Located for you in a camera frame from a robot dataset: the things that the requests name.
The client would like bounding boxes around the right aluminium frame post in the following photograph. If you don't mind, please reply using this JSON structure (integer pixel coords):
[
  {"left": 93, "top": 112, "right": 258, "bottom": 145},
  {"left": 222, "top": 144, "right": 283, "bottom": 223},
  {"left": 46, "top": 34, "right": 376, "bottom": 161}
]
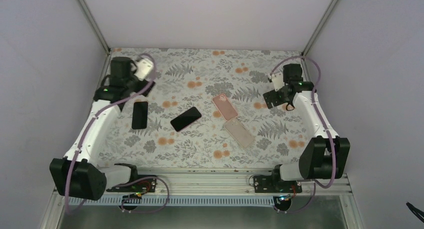
[{"left": 302, "top": 0, "right": 340, "bottom": 56}]

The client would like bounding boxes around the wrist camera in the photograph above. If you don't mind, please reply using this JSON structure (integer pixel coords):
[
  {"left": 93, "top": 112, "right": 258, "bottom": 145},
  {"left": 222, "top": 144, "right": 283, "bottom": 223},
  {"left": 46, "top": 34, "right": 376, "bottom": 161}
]
[
  {"left": 268, "top": 72, "right": 285, "bottom": 92},
  {"left": 133, "top": 58, "right": 154, "bottom": 81}
]

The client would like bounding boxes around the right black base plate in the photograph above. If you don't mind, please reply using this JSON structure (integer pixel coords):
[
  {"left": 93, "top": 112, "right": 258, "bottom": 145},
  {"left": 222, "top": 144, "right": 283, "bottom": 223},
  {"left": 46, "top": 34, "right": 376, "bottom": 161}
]
[{"left": 252, "top": 174, "right": 303, "bottom": 194}]

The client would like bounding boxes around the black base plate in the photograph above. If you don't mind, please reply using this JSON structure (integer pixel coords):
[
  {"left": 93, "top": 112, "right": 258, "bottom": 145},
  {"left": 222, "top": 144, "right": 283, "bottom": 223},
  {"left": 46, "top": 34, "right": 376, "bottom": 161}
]
[
  {"left": 106, "top": 175, "right": 157, "bottom": 194},
  {"left": 252, "top": 174, "right": 303, "bottom": 194}
]

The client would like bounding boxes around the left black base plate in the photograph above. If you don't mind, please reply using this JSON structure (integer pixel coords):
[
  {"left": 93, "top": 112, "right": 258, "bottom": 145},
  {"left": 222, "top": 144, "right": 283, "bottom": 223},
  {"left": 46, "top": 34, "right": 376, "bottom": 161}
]
[{"left": 106, "top": 175, "right": 157, "bottom": 194}]

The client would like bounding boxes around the black object at edge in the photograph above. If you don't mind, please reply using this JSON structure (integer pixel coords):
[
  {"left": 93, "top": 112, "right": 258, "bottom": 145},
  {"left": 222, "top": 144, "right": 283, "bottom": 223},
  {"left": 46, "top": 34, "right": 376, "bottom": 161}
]
[{"left": 406, "top": 202, "right": 424, "bottom": 223}]

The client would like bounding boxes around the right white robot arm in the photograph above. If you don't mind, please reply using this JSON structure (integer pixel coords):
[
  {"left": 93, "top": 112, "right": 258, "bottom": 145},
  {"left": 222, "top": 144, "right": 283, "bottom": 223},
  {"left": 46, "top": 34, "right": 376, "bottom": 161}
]
[{"left": 263, "top": 63, "right": 351, "bottom": 193}]

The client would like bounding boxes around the perforated cable duct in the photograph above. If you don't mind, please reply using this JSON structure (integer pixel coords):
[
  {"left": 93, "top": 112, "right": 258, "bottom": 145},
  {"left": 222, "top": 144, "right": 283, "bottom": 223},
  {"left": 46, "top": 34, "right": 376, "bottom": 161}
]
[{"left": 84, "top": 195, "right": 275, "bottom": 207}]

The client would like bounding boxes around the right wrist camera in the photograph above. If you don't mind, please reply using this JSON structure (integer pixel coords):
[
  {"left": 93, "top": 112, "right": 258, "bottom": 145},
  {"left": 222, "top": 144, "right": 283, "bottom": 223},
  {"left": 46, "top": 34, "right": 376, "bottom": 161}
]
[{"left": 268, "top": 72, "right": 285, "bottom": 92}]

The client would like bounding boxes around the black smartphone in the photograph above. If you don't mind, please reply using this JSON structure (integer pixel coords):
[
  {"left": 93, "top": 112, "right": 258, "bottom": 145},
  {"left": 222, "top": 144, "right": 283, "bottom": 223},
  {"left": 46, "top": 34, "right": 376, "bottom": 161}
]
[
  {"left": 131, "top": 101, "right": 149, "bottom": 130},
  {"left": 170, "top": 106, "right": 202, "bottom": 132}
]

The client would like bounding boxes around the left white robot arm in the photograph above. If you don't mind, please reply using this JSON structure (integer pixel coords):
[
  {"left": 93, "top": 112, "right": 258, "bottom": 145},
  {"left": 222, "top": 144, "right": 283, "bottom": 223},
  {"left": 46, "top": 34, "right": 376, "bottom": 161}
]
[{"left": 49, "top": 53, "right": 157, "bottom": 201}]

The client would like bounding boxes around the floral table mat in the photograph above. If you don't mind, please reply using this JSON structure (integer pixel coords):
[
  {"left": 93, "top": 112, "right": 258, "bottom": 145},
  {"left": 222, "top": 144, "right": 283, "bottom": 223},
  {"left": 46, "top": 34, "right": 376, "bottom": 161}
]
[{"left": 97, "top": 48, "right": 310, "bottom": 169}]

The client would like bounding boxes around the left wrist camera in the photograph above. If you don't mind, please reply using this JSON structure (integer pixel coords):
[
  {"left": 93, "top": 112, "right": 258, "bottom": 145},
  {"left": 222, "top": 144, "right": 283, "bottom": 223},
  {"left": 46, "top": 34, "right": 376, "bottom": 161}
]
[{"left": 133, "top": 58, "right": 154, "bottom": 81}]

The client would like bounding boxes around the aluminium frame post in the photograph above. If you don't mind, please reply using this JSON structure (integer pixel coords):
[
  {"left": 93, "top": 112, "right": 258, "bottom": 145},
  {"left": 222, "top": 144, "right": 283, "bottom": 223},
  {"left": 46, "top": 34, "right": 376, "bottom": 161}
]
[
  {"left": 77, "top": 0, "right": 111, "bottom": 54},
  {"left": 302, "top": 0, "right": 340, "bottom": 56}
]

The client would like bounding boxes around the left aluminium frame post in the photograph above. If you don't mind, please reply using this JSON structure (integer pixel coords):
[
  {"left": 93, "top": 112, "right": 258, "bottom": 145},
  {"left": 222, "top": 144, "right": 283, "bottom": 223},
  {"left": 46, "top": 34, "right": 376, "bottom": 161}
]
[{"left": 77, "top": 0, "right": 111, "bottom": 54}]

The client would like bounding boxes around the aluminium front rail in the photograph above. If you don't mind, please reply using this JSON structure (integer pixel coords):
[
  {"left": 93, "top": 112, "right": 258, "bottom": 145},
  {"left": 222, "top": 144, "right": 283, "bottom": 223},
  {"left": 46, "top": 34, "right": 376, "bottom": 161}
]
[{"left": 53, "top": 169, "right": 353, "bottom": 197}]

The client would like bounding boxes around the pink phone case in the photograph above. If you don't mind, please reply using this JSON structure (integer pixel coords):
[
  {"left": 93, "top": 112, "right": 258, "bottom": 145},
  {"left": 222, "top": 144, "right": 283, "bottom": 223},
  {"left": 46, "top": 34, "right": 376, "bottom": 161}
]
[{"left": 212, "top": 93, "right": 239, "bottom": 121}]

